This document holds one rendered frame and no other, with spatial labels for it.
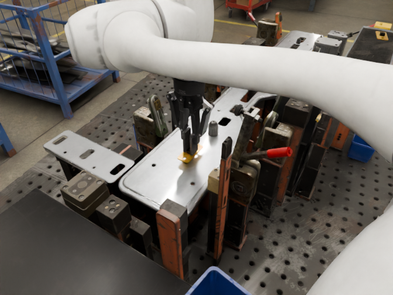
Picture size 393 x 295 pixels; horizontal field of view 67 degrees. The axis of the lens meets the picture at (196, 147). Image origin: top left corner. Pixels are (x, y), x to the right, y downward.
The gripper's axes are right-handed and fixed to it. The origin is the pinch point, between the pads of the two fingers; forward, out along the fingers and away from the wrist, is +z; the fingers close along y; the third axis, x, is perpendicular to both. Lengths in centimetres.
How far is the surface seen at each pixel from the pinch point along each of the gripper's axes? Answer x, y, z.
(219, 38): 318, -159, 105
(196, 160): -0.3, 2.1, 6.0
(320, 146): 30.1, 30.2, 10.0
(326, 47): 77, 17, -4
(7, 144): 18, -179, 95
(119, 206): -27.9, 0.3, -1.9
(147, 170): -10.8, -7.1, 6.0
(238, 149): -1.2, 14.7, -4.8
